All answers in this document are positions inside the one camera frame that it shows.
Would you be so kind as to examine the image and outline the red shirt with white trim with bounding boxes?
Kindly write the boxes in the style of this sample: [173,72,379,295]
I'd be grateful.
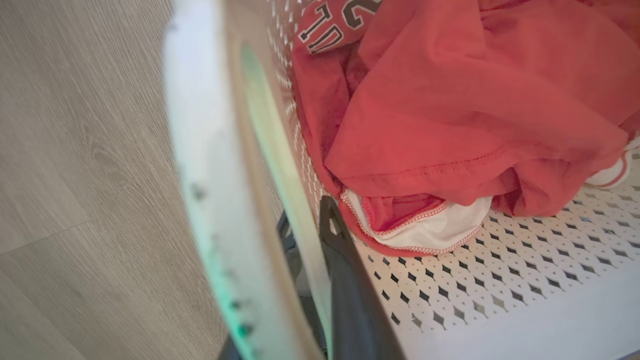
[291,0,640,258]

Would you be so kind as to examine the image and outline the white perforated plastic laundry basket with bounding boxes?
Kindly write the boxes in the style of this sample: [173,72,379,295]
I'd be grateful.
[164,0,640,360]

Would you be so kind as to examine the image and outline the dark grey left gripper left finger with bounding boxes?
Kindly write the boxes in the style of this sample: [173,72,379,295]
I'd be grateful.
[218,210,328,360]

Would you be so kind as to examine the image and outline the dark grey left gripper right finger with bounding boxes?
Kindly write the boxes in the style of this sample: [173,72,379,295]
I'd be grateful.
[319,195,406,360]

